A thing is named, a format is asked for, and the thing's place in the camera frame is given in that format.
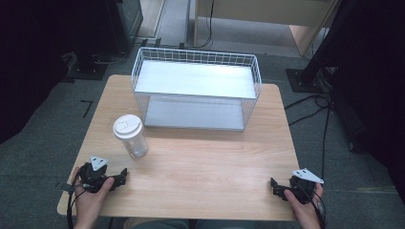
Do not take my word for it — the black hanging cable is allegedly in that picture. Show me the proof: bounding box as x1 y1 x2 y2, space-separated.
198 0 215 50

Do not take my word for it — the person's left hand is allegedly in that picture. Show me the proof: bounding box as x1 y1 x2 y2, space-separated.
73 167 116 229

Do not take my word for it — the clear plastic cup white lid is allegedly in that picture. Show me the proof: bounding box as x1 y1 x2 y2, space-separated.
112 114 150 159

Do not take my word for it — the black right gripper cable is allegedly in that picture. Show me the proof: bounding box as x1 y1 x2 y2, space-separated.
305 187 328 229

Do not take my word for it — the white wire two-tier shelf rack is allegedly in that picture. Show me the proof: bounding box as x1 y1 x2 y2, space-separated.
131 47 263 133

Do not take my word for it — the person's right hand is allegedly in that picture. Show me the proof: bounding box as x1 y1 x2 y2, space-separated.
283 182 326 229

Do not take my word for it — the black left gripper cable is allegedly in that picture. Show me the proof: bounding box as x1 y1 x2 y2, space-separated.
61 177 86 229

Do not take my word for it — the black stand base plate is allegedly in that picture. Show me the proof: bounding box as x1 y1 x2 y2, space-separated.
66 56 110 81

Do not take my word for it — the light wooden desk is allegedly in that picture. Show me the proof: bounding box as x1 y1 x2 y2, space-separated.
193 0 340 57

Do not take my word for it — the dark curtain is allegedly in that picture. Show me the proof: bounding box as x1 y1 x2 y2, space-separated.
328 0 405 204
0 0 111 146

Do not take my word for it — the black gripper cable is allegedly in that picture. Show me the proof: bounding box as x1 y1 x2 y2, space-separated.
61 177 86 229
305 187 328 229

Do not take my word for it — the black metal stand with base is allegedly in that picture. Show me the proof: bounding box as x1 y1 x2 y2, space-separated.
285 0 354 94

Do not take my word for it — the dark cabinet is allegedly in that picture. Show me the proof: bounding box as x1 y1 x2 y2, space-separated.
106 0 144 54

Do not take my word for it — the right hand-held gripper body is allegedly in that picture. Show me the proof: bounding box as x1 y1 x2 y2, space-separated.
288 167 326 205

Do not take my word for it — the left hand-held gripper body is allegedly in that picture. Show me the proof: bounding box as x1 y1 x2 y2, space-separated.
77 155 111 194

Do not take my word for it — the black floor cable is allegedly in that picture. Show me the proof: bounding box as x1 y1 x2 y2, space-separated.
284 93 334 112
288 105 330 127
320 104 332 181

